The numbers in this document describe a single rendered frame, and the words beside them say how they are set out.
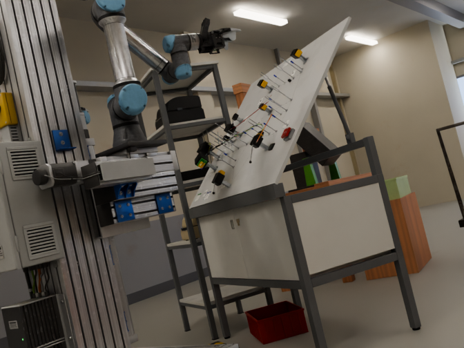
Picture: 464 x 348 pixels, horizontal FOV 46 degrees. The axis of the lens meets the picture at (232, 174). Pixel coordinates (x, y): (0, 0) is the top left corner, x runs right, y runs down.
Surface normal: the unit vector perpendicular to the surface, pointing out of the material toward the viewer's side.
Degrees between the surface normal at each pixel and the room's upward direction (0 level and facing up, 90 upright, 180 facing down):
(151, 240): 90
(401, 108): 90
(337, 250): 90
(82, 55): 90
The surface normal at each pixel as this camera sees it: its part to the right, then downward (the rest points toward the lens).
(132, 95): 0.44, -0.03
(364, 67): -0.62, 0.09
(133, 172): 0.76, -0.22
